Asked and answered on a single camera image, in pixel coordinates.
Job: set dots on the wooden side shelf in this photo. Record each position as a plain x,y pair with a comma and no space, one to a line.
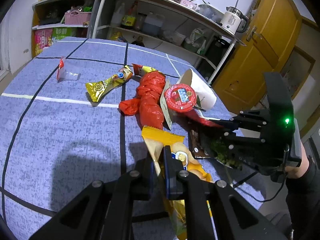
51,14

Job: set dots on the yellow wooden door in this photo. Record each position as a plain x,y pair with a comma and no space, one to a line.
271,37

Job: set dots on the grey plastic jug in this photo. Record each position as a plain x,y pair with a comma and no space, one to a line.
153,24

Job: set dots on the white metal shelf rack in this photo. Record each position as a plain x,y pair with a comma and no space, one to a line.
176,18

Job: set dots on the person's right hand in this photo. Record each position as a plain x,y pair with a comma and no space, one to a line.
297,172

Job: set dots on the orange yellow chip bag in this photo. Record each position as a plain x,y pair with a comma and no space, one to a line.
186,186

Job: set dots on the white paper cup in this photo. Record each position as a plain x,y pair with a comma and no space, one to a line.
205,97

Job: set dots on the green pea snack bag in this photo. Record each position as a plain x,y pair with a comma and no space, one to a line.
219,152

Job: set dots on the white electric kettle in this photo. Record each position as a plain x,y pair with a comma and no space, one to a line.
234,20

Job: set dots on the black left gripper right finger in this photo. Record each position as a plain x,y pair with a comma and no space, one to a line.
214,210

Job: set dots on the red plastic bag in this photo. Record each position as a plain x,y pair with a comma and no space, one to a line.
146,102

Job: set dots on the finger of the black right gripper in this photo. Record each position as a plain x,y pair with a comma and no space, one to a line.
211,136
234,124

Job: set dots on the red seasoning packet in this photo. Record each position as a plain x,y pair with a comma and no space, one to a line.
192,118

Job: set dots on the small clear red-top packet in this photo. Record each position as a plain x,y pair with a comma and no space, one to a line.
66,71

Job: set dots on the dark soy sauce bottle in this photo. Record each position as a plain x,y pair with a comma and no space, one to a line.
139,42

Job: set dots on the brown chocolate wrapper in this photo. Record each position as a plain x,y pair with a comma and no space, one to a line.
198,146

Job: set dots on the yellow red noodle packet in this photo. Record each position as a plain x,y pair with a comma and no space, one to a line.
140,70

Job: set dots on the gold ice cream wrapper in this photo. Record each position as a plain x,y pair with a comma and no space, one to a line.
97,90

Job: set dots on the pink plastic basket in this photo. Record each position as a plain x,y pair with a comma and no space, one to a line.
77,17

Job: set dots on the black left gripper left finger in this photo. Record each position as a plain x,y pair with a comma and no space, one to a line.
102,210

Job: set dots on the blue checked tablecloth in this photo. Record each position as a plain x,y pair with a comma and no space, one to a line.
54,141

